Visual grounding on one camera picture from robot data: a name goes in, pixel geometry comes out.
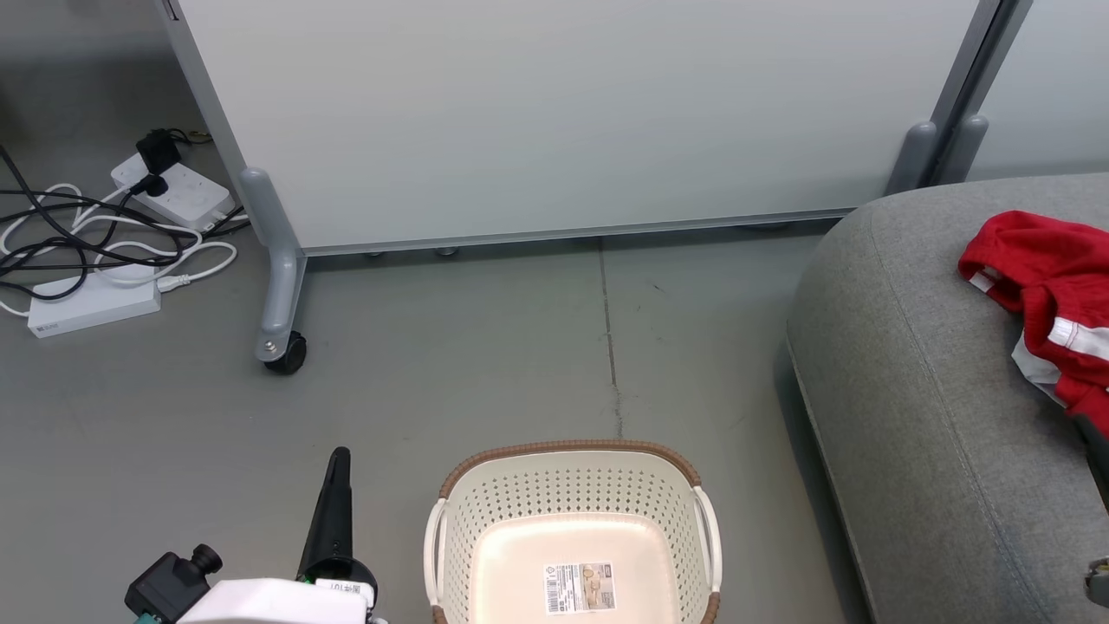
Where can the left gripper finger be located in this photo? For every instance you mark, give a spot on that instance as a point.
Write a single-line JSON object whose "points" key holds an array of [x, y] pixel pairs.
{"points": [[332, 516]]}

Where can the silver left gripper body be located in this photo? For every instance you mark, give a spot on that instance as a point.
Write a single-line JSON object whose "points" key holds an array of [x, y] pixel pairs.
{"points": [[277, 604]]}

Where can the red garment with white stripes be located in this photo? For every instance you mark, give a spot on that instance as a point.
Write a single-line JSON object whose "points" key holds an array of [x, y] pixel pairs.
{"points": [[1053, 286]]}

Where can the cream perforated laundry basket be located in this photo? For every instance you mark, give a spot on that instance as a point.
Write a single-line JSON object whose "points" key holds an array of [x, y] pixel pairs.
{"points": [[572, 520]]}

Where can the black caster wheel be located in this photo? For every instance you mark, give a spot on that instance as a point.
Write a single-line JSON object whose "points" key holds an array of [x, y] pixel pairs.
{"points": [[288, 355]]}

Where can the paper label with barcode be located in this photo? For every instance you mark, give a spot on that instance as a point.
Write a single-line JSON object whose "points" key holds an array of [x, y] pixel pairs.
{"points": [[579, 588]]}

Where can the grey partition leg with caster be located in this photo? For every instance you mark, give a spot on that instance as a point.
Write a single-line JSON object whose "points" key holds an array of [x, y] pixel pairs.
{"points": [[275, 260]]}

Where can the flat white box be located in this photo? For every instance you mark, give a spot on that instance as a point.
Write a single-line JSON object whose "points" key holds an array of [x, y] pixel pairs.
{"points": [[91, 303]]}

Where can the white power strip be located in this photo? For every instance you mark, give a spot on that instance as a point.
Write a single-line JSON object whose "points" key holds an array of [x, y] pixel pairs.
{"points": [[191, 198]]}

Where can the black round plug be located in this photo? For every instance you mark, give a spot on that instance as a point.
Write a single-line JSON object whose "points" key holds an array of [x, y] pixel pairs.
{"points": [[150, 185]]}

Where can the black power adapter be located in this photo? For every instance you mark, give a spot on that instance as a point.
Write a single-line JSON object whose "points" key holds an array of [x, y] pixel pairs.
{"points": [[158, 150]]}

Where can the large white partition panel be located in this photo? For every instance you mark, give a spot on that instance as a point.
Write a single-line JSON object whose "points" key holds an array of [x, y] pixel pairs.
{"points": [[563, 113]]}

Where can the grey fabric sofa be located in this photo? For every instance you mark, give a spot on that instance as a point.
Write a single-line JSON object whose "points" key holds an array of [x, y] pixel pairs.
{"points": [[918, 390]]}

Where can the narrow white partition panel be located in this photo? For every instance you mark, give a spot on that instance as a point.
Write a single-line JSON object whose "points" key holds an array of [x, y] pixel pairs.
{"points": [[1040, 78]]}

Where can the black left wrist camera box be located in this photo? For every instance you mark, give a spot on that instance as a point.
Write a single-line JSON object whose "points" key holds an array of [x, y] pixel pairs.
{"points": [[169, 588]]}

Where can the grey partition foot post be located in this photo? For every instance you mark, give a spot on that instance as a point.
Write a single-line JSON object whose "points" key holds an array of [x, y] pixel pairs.
{"points": [[914, 160], [966, 147]]}

